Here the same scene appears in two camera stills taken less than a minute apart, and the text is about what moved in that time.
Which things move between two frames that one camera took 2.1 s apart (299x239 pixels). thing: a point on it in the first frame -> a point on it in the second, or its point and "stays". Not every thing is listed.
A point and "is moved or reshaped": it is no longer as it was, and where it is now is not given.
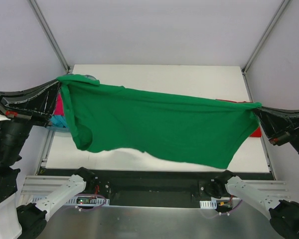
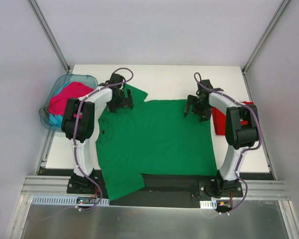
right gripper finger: (276, 124) -> (192, 100)
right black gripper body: (289, 130) -> (198, 107)
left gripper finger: (42, 102) -> (128, 101)
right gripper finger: (296, 116) -> (206, 114)
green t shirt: (203, 131) is moved or reshaped
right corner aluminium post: (264, 36) stays
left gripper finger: (15, 96) -> (112, 106)
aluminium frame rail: (36, 186) stays
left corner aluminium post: (52, 36) stays
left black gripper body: (9, 106) -> (121, 103)
